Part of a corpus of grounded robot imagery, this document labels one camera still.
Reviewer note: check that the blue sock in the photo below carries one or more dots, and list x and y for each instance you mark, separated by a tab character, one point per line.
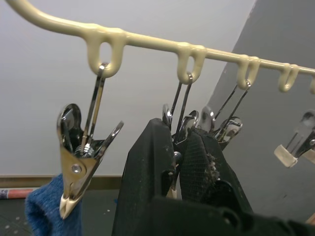
44	211

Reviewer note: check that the cream coated clip hanger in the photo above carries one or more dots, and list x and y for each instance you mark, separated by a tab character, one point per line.
152	40

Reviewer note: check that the red and white patterned roll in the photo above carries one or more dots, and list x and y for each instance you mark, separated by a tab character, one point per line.
14	193

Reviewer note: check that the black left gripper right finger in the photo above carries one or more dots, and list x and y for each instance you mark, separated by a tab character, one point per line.
197	172

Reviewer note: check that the metal clip with cream tips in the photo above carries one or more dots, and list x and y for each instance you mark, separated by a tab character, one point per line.
286	156
190	121
232	127

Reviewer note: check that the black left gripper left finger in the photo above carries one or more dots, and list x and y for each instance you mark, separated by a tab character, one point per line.
145	172

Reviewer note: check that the metal clip holding blue sock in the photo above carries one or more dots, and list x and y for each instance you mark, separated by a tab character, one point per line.
73	159

